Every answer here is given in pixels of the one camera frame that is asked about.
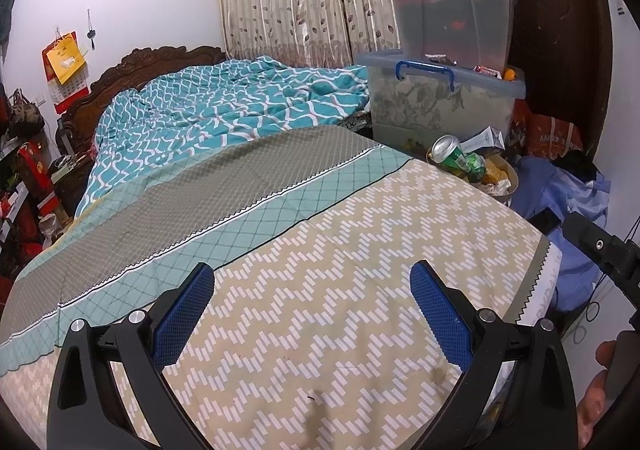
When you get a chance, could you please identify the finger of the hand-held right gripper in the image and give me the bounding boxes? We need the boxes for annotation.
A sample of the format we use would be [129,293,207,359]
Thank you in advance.
[561,211,633,275]

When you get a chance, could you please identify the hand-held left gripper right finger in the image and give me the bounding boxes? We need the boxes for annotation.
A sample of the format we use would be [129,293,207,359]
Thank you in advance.
[409,260,583,450]

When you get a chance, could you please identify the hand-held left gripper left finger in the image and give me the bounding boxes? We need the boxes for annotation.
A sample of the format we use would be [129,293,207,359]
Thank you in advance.
[46,262,223,450]

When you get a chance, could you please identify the beige waste bin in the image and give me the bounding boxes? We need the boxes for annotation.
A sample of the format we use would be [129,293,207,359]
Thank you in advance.
[427,155,519,208]

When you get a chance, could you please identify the yellow snack packet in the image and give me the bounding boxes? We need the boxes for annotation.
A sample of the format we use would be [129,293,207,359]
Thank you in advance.
[482,157,511,185]

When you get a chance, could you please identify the green drink can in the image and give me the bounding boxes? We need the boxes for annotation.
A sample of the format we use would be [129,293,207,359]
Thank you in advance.
[426,135,488,183]

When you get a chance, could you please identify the white drink carton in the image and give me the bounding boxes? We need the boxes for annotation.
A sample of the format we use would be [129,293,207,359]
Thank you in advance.
[460,126,506,154]

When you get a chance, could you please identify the person's right hand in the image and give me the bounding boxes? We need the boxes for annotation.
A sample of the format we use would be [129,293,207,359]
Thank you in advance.
[575,340,621,450]

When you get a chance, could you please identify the blue cloth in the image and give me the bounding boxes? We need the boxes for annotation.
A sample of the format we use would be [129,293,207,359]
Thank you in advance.
[512,155,612,313]

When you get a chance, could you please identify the orange red bag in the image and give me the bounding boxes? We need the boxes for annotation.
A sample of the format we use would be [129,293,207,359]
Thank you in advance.
[510,102,583,161]

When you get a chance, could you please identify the zigzag patterned bed sheet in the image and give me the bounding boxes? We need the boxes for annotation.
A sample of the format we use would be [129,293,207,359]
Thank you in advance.
[0,125,563,450]

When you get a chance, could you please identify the wooden nightstand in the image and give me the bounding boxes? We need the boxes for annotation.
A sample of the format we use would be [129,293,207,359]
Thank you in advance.
[50,155,93,215]

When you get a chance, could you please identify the red gift box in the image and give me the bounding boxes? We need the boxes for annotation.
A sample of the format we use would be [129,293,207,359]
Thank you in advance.
[16,141,55,203]

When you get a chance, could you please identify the teal patterned quilt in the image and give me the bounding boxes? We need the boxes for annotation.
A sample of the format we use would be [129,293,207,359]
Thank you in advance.
[75,54,373,218]

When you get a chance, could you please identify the dark handbag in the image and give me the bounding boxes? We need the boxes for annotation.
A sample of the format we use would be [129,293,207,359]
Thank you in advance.
[5,88,45,138]

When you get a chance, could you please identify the carved wooden headboard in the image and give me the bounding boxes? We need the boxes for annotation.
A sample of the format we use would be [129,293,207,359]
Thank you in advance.
[55,46,228,155]

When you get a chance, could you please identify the large clear box teal lid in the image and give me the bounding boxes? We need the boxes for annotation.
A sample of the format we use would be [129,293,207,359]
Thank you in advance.
[378,0,517,73]

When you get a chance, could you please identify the black cable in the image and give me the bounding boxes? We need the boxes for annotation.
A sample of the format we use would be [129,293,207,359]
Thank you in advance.
[570,275,608,346]

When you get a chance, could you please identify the clear storage box blue handle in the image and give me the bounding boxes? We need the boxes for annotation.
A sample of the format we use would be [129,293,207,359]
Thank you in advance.
[355,50,527,153]

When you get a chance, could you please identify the red yellow wall calendar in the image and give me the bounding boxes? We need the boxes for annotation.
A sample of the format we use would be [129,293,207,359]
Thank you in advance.
[41,30,91,115]

